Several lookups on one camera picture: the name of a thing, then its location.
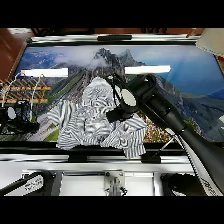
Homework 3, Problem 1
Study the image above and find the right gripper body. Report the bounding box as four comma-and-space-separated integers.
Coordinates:
105, 107, 135, 124

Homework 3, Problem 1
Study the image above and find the blue white striped shirt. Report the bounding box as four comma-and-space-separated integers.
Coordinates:
46, 76, 148, 160

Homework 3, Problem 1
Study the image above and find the white cloth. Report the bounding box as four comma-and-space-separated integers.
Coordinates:
195, 28, 224, 58

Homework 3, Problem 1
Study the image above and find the black cable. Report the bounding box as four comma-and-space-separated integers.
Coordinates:
105, 74, 124, 111

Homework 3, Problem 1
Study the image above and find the silver frame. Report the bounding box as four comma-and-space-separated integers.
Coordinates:
0, 33, 224, 197

